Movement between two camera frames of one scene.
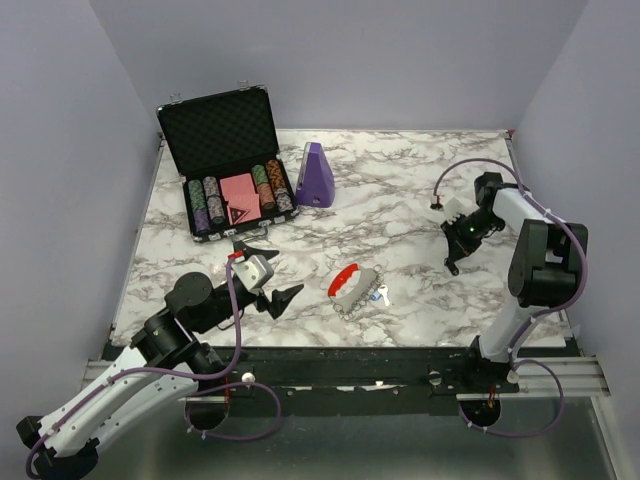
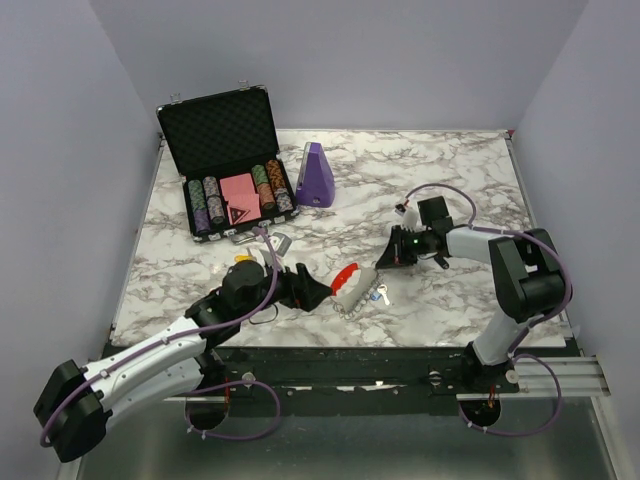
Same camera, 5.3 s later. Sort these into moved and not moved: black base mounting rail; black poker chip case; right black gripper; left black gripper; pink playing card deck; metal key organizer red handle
Moved: left black gripper; right black gripper
Not moved: metal key organizer red handle; pink playing card deck; black poker chip case; black base mounting rail
